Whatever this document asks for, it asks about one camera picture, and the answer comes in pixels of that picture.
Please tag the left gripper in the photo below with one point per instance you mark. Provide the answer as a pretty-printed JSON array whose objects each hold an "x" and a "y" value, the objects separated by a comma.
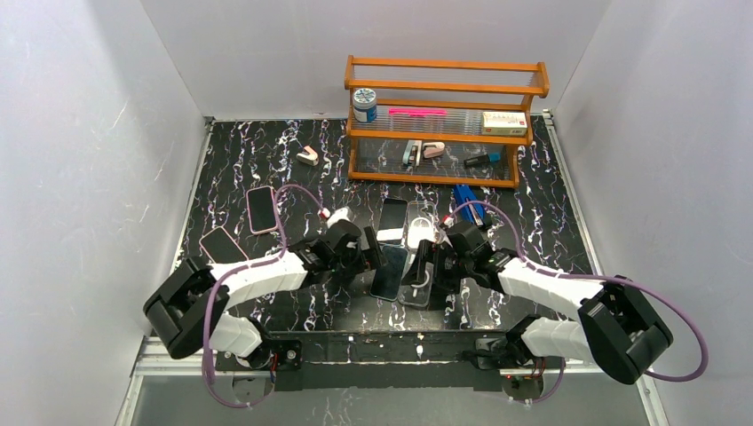
[{"x": 372, "y": 256}]

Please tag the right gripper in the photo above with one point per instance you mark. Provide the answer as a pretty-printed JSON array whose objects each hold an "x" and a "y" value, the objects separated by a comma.
[{"x": 428, "y": 262}]

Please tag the phone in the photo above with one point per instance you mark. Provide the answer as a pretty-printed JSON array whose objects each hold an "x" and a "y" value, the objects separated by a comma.
[
  {"x": 220, "y": 248},
  {"x": 260, "y": 209},
  {"x": 392, "y": 221},
  {"x": 387, "y": 279}
]

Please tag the clear grey phone case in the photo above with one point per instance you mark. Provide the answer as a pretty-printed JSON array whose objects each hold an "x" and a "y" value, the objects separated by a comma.
[{"x": 416, "y": 286}]

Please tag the clear magsafe phone case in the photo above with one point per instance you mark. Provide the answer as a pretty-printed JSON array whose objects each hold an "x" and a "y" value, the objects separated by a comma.
[{"x": 422, "y": 223}]

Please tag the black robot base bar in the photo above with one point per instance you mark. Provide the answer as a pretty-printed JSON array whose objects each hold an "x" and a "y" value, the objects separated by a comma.
[{"x": 397, "y": 359}]

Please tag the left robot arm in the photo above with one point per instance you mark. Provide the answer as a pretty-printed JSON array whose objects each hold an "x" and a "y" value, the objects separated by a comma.
[{"x": 189, "y": 311}]

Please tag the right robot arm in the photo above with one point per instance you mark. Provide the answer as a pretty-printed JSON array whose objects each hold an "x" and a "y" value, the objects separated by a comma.
[{"x": 605, "y": 323}]

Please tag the blue phone case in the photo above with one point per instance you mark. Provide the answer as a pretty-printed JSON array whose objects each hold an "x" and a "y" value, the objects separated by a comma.
[{"x": 474, "y": 213}]

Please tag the black marker pen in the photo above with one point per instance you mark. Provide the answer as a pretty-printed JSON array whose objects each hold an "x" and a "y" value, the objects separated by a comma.
[{"x": 482, "y": 160}]

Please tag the light blue stapler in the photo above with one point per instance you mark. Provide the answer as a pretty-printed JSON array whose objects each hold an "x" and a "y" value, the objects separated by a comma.
[{"x": 409, "y": 154}]

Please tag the pink white stapler on table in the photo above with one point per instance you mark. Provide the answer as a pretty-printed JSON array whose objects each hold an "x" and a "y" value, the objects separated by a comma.
[{"x": 308, "y": 156}]

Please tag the pink utility knife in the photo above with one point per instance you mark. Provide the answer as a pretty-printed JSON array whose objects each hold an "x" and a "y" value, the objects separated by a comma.
[{"x": 416, "y": 112}]

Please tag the orange wooden shelf rack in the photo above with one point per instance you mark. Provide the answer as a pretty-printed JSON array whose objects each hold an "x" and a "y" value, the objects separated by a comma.
[{"x": 465, "y": 89}]

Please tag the blue jar with white lid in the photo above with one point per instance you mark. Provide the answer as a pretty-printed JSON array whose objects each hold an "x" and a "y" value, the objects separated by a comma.
[{"x": 364, "y": 105}]

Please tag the white cardboard box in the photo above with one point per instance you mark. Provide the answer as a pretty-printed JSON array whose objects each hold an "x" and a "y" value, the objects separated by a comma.
[{"x": 504, "y": 123}]

